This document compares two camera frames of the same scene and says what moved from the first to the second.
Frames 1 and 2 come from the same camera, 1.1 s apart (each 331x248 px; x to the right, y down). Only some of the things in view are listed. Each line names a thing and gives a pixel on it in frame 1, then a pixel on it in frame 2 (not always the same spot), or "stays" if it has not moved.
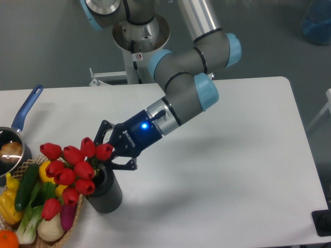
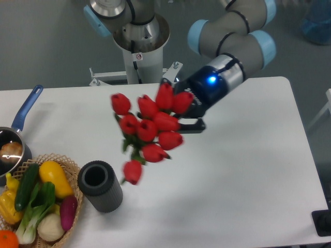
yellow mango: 59,188 stays
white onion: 52,230 stays
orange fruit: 9,239 stays
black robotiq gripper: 129,138 -> 206,86
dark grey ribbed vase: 107,195 stays
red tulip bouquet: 72,169 -> 150,133
